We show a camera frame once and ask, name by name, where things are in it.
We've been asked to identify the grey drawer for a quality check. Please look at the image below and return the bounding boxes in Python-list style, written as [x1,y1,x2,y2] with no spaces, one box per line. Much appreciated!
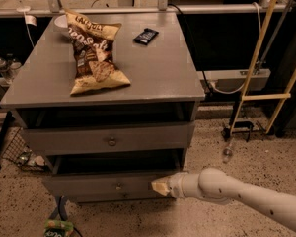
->
[43,171,175,203]
[22,122,194,155]

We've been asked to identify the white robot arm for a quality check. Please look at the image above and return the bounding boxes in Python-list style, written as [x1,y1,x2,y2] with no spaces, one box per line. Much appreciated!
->
[151,168,296,232]

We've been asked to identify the grey top drawer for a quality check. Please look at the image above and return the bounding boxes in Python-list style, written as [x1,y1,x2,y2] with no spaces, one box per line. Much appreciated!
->
[22,122,194,155]

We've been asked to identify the grey wooden drawer cabinet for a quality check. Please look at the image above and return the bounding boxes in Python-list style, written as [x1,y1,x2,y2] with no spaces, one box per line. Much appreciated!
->
[0,12,206,204]

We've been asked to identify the plastic bottle on floor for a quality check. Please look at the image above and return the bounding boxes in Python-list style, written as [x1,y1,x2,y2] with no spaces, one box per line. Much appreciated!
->
[223,138,234,164]

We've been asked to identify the green snack bag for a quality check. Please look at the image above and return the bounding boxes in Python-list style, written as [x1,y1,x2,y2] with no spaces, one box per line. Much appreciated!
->
[43,219,74,237]

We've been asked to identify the brown yellow chip bag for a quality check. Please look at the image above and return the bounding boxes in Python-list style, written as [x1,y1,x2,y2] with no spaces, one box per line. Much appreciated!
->
[65,9,130,96]

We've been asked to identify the black metal stand leg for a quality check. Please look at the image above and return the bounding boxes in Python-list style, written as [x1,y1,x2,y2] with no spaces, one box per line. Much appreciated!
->
[0,111,14,174]

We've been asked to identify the clear plastic water bottle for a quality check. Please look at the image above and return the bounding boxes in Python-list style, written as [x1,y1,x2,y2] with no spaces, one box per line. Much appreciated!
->
[0,56,12,84]

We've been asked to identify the white cable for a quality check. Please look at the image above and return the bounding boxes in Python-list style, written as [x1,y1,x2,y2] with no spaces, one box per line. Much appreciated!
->
[208,2,263,96]

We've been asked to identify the yellow wooden ladder frame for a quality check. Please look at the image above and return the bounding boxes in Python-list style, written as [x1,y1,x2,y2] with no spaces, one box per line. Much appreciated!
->
[228,0,296,135]

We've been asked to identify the black wire basket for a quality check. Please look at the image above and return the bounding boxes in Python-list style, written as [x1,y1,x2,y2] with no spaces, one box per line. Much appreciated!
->
[1,127,48,172]

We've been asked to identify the black power cable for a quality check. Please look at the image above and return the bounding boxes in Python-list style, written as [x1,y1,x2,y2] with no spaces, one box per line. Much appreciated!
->
[167,3,215,96]

